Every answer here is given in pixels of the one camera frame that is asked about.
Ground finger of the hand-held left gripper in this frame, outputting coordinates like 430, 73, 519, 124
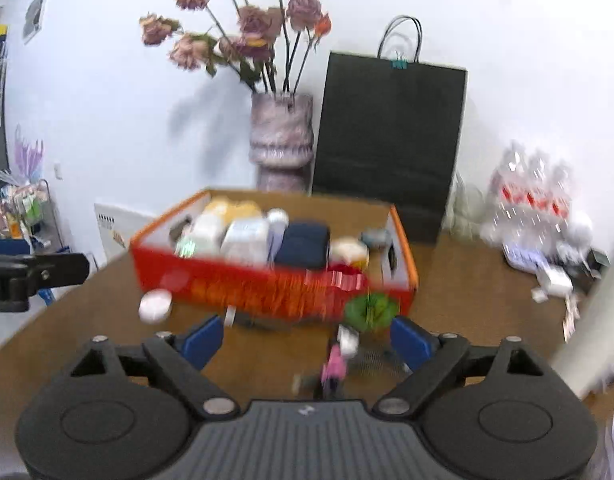
0, 252, 91, 291

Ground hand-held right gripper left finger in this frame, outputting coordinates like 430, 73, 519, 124
69, 315, 238, 420

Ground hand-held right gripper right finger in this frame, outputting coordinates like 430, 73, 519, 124
373, 316, 545, 418

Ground red cardboard box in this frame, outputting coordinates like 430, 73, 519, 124
129, 188, 418, 333

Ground braided black charging cable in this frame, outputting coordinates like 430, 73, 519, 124
292, 340, 412, 401

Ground iridescent white pouch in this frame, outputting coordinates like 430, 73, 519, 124
174, 212, 225, 258

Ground navy blue zip case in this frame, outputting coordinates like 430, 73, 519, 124
274, 222, 332, 270

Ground wooden desktop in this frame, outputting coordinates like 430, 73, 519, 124
0, 232, 614, 480

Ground small white round object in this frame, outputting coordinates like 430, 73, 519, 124
138, 290, 172, 325

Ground white calendar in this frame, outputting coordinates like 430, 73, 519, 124
94, 203, 155, 267

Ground clear glass cup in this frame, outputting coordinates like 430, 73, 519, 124
444, 172, 488, 241

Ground white and purple tray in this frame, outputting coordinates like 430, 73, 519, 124
503, 242, 552, 273

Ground white power adapter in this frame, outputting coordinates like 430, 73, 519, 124
537, 266, 574, 297

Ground clear water bottle red label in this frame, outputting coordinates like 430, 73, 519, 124
517, 150, 552, 248
547, 160, 575, 241
487, 142, 525, 241

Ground white thermos bottle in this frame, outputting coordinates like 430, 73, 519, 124
552, 260, 614, 401

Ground black paper bag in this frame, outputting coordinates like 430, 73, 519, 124
311, 16, 468, 245

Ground purple ceramic vase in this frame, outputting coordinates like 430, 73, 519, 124
249, 92, 315, 193

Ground dried pink flowers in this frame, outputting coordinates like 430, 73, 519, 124
139, 0, 332, 96

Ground wire storage rack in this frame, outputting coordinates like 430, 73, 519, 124
0, 180, 62, 261

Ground wall poster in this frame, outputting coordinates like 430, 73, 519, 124
23, 0, 51, 43

